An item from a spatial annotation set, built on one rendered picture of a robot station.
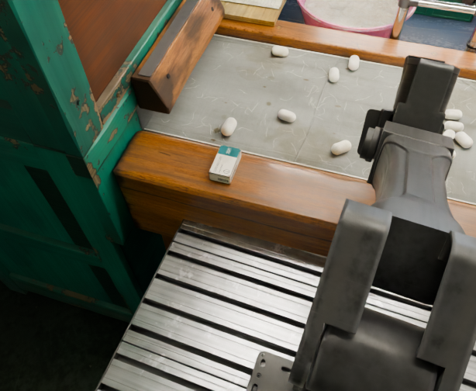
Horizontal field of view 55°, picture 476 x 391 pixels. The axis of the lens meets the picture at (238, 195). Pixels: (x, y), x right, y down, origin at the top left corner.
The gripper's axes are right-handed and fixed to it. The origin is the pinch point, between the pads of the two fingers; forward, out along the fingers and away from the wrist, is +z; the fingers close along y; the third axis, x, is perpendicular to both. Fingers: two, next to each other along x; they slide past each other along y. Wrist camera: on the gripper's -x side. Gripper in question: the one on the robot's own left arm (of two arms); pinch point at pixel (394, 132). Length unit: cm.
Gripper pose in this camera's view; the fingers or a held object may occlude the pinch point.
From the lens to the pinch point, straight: 75.7
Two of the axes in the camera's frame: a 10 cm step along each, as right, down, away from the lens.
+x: -1.8, 9.4, 2.8
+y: -9.5, -2.4, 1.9
